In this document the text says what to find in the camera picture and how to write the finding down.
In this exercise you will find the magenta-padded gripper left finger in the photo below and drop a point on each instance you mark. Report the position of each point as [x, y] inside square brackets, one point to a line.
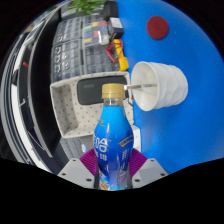
[75, 173]

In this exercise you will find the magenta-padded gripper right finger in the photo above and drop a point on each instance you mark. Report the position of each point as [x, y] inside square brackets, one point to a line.
[148, 171]

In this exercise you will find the blue drink bottle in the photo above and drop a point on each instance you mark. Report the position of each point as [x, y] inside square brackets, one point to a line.
[111, 133]

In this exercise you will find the dark grey flat box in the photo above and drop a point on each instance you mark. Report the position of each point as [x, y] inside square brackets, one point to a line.
[73, 146]

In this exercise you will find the white cardboard box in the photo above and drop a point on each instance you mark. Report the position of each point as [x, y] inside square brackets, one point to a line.
[136, 138]

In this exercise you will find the white perforated tray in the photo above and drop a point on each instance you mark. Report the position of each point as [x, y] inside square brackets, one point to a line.
[70, 110]

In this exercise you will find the black zip case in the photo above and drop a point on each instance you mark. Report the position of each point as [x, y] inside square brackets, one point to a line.
[88, 91]

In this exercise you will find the metal spoon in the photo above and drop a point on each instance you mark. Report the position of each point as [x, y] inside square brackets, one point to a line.
[143, 86]

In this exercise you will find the white ribbed cup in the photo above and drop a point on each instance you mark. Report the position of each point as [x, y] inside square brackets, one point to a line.
[166, 85]

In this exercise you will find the grey small-parts drawer cabinet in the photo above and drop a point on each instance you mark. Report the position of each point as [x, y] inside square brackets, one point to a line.
[100, 60]
[66, 61]
[68, 30]

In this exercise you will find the yellow multimeter with leads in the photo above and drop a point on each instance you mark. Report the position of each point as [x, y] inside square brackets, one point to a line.
[121, 56]

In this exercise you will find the drawer cabinet with coloured parts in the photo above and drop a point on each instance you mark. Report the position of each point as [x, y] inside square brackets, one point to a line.
[95, 31]

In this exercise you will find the flat round red coaster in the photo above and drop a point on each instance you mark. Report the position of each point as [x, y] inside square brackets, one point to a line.
[157, 27]

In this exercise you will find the black box with white label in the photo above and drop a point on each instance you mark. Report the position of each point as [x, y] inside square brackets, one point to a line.
[115, 26]

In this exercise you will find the green potted plant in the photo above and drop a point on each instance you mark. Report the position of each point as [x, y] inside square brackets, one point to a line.
[86, 6]

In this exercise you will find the dark grey wall shelf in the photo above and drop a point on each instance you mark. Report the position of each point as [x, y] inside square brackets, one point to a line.
[41, 100]

